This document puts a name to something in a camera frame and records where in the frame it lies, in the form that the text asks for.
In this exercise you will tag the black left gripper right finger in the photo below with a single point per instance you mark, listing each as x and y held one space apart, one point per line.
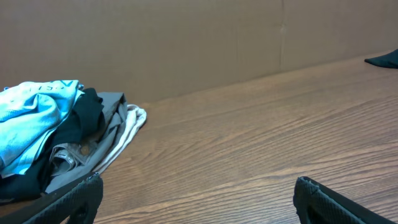
317 204

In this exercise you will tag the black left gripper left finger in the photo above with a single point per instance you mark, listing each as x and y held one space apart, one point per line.
76 202

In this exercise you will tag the black t-shirt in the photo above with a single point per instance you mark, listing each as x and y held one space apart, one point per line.
385 61

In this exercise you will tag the grey folded garment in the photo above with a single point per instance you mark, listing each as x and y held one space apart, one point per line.
73 160

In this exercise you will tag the black folded garment in pile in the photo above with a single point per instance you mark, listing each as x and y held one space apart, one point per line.
85 118

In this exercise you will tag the light blue printed t-shirt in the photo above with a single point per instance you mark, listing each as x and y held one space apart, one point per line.
30 113

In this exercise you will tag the beige folded garment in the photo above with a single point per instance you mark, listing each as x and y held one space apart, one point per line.
136 117

